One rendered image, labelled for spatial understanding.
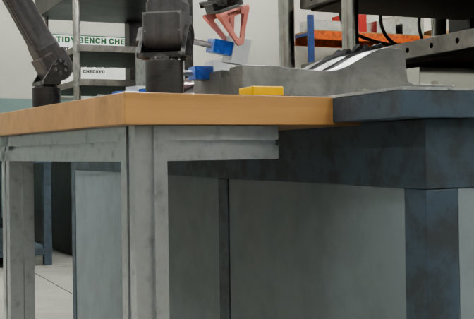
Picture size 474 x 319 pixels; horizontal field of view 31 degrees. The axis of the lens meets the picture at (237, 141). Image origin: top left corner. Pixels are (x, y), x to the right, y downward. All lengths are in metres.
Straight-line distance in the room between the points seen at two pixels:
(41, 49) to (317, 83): 0.61
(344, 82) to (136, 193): 0.78
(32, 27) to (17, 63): 7.12
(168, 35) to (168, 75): 0.07
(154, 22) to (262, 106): 0.34
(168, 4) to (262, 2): 8.68
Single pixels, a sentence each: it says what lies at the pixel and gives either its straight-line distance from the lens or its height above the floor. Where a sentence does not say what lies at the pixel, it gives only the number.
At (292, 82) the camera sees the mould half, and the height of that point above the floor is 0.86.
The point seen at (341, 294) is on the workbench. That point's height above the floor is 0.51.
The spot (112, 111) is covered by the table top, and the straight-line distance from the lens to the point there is 1.09.
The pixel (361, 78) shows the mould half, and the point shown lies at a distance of 1.79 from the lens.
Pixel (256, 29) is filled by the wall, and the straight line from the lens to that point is 10.01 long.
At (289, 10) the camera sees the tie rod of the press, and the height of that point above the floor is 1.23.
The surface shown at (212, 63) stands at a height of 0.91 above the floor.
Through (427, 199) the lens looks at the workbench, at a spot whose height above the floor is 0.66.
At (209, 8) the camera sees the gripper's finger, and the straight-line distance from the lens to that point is 1.72.
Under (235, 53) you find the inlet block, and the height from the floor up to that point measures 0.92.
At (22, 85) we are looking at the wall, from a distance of 9.06.
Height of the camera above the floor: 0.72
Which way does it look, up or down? 1 degrees up
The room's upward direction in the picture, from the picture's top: 1 degrees counter-clockwise
